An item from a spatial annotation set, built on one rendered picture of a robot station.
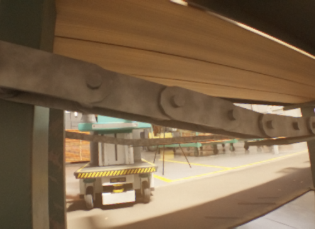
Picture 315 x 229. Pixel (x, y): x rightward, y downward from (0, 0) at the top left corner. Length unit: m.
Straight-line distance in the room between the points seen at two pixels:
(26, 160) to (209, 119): 0.18
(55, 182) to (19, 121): 0.44
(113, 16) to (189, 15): 0.15
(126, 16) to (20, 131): 0.28
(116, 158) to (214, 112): 1.63
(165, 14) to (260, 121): 0.26
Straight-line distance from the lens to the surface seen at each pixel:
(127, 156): 1.72
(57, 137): 0.61
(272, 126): 0.23
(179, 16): 0.38
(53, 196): 0.63
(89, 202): 1.52
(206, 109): 0.16
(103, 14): 0.37
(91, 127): 1.53
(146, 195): 1.52
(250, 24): 0.48
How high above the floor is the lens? 0.53
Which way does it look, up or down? 10 degrees up
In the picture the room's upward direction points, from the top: 4 degrees counter-clockwise
